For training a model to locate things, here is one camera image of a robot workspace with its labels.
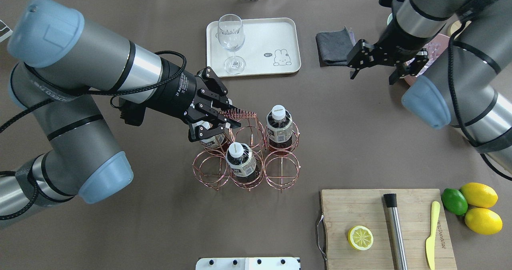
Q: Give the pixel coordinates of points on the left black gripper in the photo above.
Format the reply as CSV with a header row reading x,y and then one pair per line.
x,y
177,92

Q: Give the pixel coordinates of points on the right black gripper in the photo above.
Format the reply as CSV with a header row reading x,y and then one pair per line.
x,y
394,39

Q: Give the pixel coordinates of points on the tea bottle moved to tray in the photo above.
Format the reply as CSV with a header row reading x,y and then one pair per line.
x,y
240,159

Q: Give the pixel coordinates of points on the copper wire bottle basket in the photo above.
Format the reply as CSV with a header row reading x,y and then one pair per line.
x,y
279,167

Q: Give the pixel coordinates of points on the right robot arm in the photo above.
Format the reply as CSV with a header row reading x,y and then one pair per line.
x,y
455,48

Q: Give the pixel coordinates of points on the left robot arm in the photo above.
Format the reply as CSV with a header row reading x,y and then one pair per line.
x,y
64,60

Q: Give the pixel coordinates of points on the tea bottle far corner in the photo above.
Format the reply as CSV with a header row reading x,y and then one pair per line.
x,y
279,127

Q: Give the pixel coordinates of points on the green bowl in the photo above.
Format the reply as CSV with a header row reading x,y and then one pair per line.
x,y
390,19

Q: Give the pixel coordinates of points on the grey folded cloth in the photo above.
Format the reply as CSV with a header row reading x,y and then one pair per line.
x,y
334,47

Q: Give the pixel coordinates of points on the clear wine glass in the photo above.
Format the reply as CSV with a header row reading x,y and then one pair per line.
x,y
231,36

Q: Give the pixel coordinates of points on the cream rabbit tray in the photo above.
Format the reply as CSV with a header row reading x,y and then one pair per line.
x,y
271,47

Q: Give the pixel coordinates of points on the bamboo cutting board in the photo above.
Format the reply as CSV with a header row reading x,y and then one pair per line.
x,y
344,208

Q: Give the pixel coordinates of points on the green lime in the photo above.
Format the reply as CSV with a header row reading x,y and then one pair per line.
x,y
454,201

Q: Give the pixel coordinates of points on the whole yellow lemon upper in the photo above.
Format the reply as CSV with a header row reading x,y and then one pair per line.
x,y
479,195

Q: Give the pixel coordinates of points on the whole yellow lemon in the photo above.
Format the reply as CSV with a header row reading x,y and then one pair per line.
x,y
483,221
479,195

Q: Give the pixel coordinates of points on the half lemon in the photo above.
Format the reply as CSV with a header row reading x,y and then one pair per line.
x,y
360,238

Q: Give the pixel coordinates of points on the steel muddler black tip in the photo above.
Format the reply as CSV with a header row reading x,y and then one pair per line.
x,y
390,200

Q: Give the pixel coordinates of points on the whole yellow lemon lower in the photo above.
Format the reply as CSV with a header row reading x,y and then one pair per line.
x,y
483,221

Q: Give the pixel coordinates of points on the yellow plastic knife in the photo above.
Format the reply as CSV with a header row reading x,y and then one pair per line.
x,y
431,239

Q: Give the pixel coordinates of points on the tea bottle by handle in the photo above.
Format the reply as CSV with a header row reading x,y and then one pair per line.
x,y
212,142

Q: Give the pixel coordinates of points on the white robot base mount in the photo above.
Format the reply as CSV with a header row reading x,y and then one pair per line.
x,y
249,263

